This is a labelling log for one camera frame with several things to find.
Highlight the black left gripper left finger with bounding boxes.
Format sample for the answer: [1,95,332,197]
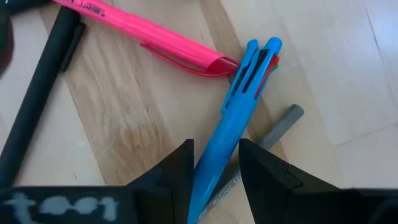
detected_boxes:
[126,139,195,224]

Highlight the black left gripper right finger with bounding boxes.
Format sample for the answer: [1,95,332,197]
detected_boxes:
[238,138,352,224]

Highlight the grey pen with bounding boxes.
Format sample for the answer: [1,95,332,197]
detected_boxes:
[195,104,305,224]

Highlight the blue multicolour click pen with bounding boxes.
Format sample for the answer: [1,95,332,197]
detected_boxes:
[186,36,283,224]

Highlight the black click pen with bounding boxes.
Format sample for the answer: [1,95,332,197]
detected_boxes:
[0,6,87,190]

